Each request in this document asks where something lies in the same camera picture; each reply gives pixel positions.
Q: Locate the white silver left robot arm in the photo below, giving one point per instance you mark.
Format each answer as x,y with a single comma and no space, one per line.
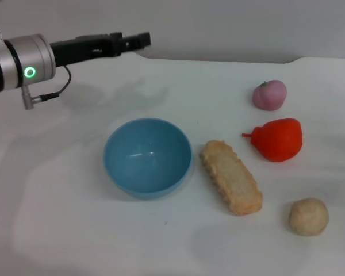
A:
20,63

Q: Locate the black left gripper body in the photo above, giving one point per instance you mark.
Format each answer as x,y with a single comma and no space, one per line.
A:
83,47

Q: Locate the long toasted bread loaf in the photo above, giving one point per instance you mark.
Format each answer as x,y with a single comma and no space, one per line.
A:
230,178

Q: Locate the red toy pear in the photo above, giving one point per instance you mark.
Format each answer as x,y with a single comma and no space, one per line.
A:
279,141

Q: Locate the pink toy peach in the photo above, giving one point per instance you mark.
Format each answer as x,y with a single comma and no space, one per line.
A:
270,96

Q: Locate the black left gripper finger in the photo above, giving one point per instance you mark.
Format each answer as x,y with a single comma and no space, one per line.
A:
138,39
130,49

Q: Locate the blue plastic bowl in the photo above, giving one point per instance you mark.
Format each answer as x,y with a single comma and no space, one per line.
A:
146,158

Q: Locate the round beige bun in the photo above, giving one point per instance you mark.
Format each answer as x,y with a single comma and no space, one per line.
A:
309,217

